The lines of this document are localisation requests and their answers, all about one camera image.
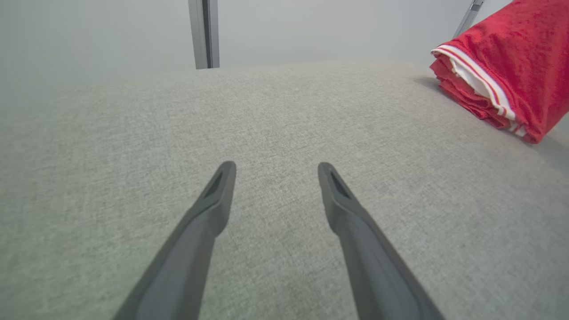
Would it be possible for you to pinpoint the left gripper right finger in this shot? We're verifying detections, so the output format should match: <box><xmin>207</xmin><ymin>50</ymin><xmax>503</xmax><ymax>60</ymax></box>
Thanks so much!
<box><xmin>318</xmin><ymin>162</ymin><xmax>445</xmax><ymax>320</ymax></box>

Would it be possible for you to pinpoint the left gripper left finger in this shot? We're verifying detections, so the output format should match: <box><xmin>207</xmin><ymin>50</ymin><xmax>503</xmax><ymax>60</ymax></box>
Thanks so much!
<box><xmin>113</xmin><ymin>161</ymin><xmax>237</xmax><ymax>320</ymax></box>

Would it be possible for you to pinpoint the red white basketball jersey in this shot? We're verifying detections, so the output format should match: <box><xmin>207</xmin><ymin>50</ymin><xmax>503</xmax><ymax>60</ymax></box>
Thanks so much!
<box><xmin>429</xmin><ymin>0</ymin><xmax>569</xmax><ymax>144</ymax></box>

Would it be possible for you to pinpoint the grey fabric sofa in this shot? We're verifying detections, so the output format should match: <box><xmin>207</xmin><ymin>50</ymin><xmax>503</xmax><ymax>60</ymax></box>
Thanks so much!
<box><xmin>0</xmin><ymin>60</ymin><xmax>569</xmax><ymax>320</ymax></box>

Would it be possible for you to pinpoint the slanted grey metal pole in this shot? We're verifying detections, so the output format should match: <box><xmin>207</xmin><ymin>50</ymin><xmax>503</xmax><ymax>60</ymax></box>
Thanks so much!
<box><xmin>453</xmin><ymin>0</ymin><xmax>485</xmax><ymax>38</ymax></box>

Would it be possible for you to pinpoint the grey stand post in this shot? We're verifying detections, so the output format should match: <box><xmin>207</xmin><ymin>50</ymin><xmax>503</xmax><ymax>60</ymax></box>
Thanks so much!
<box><xmin>188</xmin><ymin>0</ymin><xmax>220</xmax><ymax>69</ymax></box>

